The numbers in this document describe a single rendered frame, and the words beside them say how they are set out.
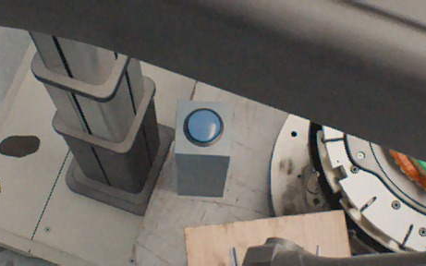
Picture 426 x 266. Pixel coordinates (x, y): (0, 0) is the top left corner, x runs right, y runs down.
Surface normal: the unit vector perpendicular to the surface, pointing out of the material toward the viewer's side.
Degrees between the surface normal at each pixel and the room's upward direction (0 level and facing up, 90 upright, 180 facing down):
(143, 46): 87
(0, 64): 0
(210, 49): 81
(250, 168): 0
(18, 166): 0
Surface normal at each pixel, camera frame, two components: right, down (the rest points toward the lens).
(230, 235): 0.03, -0.29
